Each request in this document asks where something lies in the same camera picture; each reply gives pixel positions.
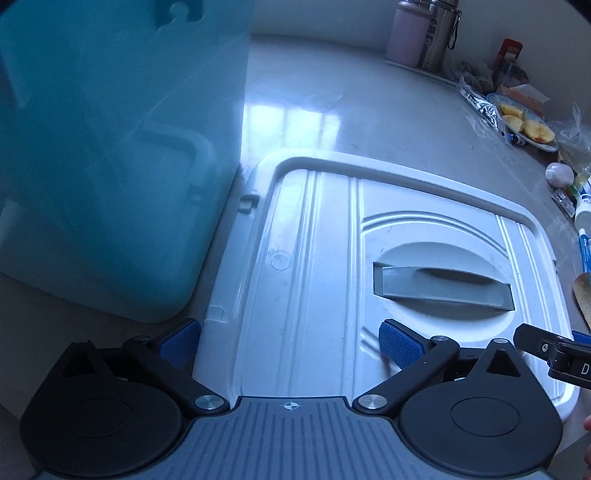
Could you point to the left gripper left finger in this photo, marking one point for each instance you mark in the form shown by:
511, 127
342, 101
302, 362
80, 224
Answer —
161, 362

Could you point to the steel thermos flask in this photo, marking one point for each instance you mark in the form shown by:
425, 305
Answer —
442, 33

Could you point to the white round jar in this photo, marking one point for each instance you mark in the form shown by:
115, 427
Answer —
559, 175

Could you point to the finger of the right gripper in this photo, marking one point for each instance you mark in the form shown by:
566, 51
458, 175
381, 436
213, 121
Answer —
581, 338

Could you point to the teal plastic storage bin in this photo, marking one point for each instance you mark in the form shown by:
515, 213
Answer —
121, 124

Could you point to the orange tissue box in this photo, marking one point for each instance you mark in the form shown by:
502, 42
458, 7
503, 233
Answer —
526, 95

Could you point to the plate of apple slices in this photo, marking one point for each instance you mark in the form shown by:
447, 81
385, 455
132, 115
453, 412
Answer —
525, 123

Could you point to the clear plastic bag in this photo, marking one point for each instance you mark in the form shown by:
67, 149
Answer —
573, 137

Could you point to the red box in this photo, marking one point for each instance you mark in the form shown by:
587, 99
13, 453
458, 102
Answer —
509, 52

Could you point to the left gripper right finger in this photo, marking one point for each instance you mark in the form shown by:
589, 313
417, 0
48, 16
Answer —
422, 361

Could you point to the foil snack packet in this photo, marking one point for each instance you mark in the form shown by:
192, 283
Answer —
485, 109

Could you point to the white dropper bottle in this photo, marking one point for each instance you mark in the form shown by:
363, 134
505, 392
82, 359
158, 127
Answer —
582, 218

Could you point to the white bin lid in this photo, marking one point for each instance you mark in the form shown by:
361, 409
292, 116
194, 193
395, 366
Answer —
327, 246

